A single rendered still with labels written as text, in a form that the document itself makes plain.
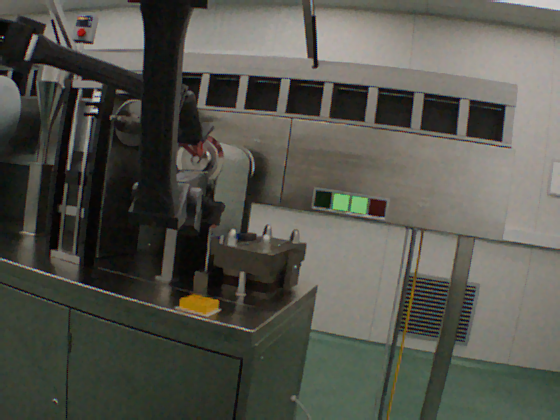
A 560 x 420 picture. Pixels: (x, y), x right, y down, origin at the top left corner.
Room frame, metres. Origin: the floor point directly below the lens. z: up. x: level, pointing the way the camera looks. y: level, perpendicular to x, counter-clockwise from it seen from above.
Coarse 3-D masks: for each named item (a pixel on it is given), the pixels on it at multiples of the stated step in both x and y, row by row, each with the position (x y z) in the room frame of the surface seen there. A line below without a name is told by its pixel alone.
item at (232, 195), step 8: (216, 184) 1.35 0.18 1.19; (224, 184) 1.40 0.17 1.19; (232, 184) 1.46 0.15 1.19; (240, 184) 1.52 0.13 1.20; (216, 192) 1.35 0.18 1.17; (224, 192) 1.41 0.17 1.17; (232, 192) 1.47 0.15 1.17; (240, 192) 1.53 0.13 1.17; (216, 200) 1.36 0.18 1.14; (224, 200) 1.42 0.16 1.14; (232, 200) 1.48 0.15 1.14; (240, 200) 1.54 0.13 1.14; (232, 208) 1.49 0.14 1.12; (240, 208) 1.55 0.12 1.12; (224, 216) 1.43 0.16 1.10; (232, 216) 1.49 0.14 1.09; (240, 216) 1.56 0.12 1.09; (224, 224) 1.44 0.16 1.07; (232, 224) 1.50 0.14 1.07; (240, 224) 1.57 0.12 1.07; (216, 232) 1.39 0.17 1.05; (224, 232) 1.45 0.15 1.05; (208, 240) 1.35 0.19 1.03
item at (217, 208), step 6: (210, 204) 1.26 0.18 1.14; (216, 204) 1.30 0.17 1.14; (222, 204) 1.29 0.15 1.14; (204, 210) 1.24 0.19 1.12; (210, 210) 1.27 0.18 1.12; (216, 210) 1.29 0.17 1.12; (222, 210) 1.29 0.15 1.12; (204, 216) 1.27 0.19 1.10; (210, 216) 1.28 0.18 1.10; (216, 216) 1.28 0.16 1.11; (204, 222) 1.28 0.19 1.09; (210, 222) 1.27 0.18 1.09; (216, 222) 1.27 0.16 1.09
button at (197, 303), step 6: (180, 300) 1.07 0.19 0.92; (186, 300) 1.07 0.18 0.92; (192, 300) 1.08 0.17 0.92; (198, 300) 1.09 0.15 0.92; (204, 300) 1.09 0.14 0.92; (210, 300) 1.10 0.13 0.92; (216, 300) 1.11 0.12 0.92; (180, 306) 1.07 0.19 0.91; (186, 306) 1.07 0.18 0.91; (192, 306) 1.07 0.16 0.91; (198, 306) 1.06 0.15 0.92; (204, 306) 1.06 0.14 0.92; (210, 306) 1.08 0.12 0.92; (216, 306) 1.11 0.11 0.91; (204, 312) 1.06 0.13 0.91; (210, 312) 1.08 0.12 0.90
